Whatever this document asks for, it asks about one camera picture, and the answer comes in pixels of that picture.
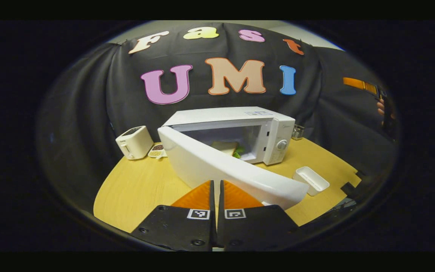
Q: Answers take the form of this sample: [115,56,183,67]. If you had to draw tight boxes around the white toaster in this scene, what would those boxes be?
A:
[115,125,154,160]

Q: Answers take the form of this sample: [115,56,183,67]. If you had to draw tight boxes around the black backdrop cloth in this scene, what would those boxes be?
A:
[38,22,397,212]

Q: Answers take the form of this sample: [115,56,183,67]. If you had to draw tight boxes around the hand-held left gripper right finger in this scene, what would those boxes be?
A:
[216,180,305,252]

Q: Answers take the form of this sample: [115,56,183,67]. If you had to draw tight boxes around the white microwave oven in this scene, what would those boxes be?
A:
[157,106,309,210]

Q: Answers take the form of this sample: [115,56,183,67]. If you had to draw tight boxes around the sandwich with green lettuce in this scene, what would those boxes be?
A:
[212,141,245,159]

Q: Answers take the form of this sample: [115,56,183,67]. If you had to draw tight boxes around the white rectangular plastic tray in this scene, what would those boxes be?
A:
[292,166,330,196]

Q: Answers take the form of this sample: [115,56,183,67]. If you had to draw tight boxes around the white divided sauce dish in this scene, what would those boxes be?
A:
[148,143,168,159]

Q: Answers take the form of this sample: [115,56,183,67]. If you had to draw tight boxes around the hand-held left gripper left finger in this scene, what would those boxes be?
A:
[131,180,217,252]

